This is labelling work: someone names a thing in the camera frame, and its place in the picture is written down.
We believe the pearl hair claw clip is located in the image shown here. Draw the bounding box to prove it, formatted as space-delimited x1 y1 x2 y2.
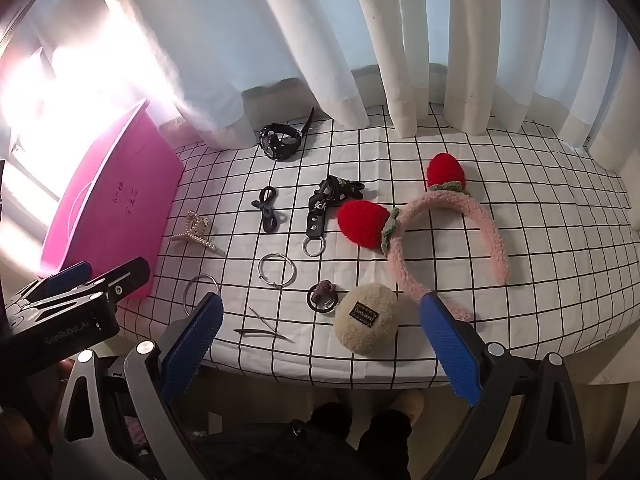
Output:
170 211 226 259

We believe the beige slipper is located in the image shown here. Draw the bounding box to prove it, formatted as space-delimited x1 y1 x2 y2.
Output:
394 390 427 427

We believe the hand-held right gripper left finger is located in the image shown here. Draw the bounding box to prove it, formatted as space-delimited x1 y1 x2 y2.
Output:
55 292 224 480

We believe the pink strawberry plush headband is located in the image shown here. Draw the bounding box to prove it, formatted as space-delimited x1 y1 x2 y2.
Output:
336 152 511 324

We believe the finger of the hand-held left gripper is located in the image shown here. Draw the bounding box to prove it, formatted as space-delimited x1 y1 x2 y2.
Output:
10 261 94 311
24 257 152 312

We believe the white curtain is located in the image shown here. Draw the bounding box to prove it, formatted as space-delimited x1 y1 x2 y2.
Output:
0 0 640 173

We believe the thin metal hair pin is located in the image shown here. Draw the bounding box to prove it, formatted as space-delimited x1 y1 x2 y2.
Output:
233 328 297 344
248 307 275 335

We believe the black bow hair tie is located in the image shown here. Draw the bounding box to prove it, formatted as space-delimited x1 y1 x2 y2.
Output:
252 186 286 235

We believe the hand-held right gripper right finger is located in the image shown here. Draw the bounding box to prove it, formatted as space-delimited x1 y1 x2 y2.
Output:
419 292 586 480

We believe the black strap keychain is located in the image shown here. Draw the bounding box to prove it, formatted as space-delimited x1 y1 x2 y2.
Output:
302 175 365 259

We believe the beige plush pompom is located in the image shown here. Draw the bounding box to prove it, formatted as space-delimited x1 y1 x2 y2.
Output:
333 282 401 359

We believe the silver bangle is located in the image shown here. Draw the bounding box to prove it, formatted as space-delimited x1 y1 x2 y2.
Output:
257 253 297 290
183 274 220 319

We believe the pink plastic basin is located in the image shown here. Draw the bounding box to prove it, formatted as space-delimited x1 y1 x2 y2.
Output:
40 99 184 304

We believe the black hair tie purple charm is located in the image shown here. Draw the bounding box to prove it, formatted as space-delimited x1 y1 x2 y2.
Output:
306 280 341 315

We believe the white checked tablecloth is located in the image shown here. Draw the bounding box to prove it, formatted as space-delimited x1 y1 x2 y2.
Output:
112 102 640 392

